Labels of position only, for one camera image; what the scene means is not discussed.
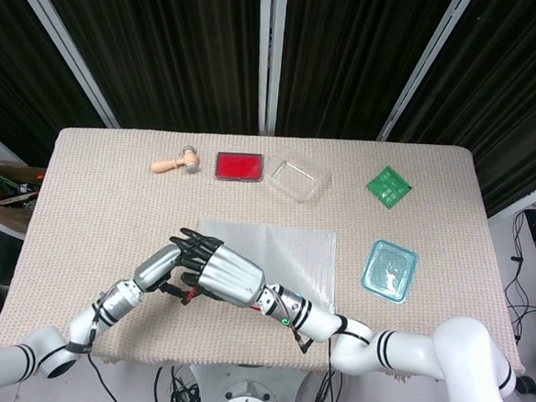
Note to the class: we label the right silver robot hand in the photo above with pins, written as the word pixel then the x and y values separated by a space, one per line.
pixel 230 276

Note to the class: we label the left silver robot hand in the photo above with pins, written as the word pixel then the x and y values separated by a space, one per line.
pixel 155 267

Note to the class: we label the clear zipper pouch red trim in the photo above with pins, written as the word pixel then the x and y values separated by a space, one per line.
pixel 296 258

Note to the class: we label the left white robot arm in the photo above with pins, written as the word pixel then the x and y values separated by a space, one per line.
pixel 80 326

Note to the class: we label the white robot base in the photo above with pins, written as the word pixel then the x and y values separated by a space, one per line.
pixel 249 397

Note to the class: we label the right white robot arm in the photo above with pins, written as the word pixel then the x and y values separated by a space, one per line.
pixel 400 353

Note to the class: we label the beige woven tablecloth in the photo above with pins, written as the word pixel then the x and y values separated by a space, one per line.
pixel 111 199

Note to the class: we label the red ink pad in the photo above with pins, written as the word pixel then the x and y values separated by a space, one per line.
pixel 239 167

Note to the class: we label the clear plastic box lid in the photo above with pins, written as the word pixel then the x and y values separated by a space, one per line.
pixel 297 177

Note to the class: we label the teal plastic tray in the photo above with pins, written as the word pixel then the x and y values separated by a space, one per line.
pixel 389 271

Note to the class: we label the cardboard box with tools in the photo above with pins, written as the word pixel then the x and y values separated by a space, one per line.
pixel 0 207

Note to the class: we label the green foil packet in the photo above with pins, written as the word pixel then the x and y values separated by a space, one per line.
pixel 388 187

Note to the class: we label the black caster wheel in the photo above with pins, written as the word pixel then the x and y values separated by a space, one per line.
pixel 525 384

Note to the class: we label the white vertical frame post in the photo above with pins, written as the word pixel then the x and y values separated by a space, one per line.
pixel 269 54

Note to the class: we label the white slanted frame post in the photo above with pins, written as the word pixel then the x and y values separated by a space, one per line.
pixel 424 65
pixel 58 39

